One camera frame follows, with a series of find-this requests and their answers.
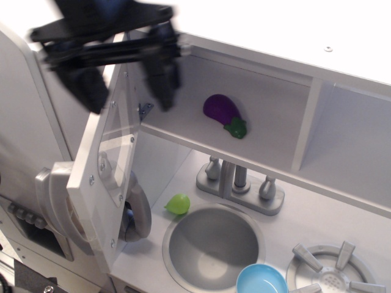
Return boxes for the black base with screw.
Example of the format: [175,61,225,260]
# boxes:
[1,261,60,293]

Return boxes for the green toy pear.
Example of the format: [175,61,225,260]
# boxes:
[164,194,191,215]

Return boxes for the white toy kitchen cabinet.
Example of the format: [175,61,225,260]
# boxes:
[108,43,390,292]

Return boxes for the grey toy faucet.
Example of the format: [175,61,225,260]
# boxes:
[196,156,285,216]

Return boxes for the grey toy sink bowl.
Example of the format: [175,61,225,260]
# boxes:
[162,203,266,292]

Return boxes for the grey toy stove burner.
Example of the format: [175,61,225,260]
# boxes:
[285,241,387,292]

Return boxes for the grey fridge door handle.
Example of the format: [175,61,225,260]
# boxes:
[34,164,72,237]

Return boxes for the grey ice dispenser panel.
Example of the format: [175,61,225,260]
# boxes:
[1,197,74,261]

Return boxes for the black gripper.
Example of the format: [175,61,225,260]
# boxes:
[30,1,190,114]

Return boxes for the blue plastic bowl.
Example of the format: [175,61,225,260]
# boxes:
[236,264,288,293]

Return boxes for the white microwave door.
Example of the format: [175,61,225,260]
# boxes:
[67,63,140,273]

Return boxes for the purple toy eggplant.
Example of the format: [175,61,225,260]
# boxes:
[203,94,247,139]

